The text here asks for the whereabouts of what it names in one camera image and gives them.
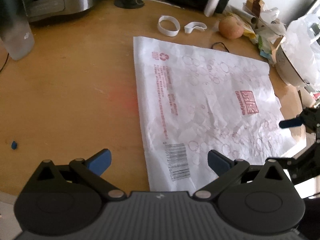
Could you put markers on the yellow packet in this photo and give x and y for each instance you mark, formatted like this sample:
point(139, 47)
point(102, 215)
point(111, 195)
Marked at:
point(250, 31)

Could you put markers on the paper bowl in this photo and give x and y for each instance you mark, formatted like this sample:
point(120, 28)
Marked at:
point(285, 65)

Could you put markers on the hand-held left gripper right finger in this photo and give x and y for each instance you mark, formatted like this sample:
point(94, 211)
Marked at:
point(217, 163)

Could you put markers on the small blue piece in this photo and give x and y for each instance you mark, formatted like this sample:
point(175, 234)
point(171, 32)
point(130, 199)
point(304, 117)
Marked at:
point(14, 145)

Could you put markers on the white paper band loop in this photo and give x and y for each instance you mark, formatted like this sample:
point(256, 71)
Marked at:
point(172, 32)

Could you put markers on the brown paper roll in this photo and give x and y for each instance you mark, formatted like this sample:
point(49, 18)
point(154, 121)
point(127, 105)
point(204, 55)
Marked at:
point(255, 2)

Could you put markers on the black rubber band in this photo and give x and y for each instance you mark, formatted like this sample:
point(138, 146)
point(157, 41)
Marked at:
point(220, 43)

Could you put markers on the twisted white paper band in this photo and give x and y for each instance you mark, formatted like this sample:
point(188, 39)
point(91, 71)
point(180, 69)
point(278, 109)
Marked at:
point(192, 25)

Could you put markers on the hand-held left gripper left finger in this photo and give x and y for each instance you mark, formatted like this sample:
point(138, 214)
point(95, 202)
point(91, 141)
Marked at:
point(100, 163)

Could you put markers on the crumpled white plastic bag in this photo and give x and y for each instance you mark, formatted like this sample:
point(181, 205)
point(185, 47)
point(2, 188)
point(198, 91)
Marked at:
point(300, 40)

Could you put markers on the cardboard box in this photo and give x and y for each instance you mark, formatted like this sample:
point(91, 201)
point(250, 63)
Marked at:
point(308, 97)

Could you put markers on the apple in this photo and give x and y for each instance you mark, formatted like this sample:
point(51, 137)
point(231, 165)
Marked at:
point(231, 27)

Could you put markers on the translucent water bottle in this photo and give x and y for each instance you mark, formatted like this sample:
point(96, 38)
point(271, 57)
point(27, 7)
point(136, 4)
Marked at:
point(17, 37)

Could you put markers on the white shopping bag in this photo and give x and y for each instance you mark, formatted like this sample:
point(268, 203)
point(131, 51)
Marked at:
point(200, 100)

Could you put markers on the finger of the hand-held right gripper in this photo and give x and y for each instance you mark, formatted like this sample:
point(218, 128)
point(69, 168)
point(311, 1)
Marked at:
point(290, 123)
point(307, 165)

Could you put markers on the foil roll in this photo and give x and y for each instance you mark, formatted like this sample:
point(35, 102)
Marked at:
point(251, 15)

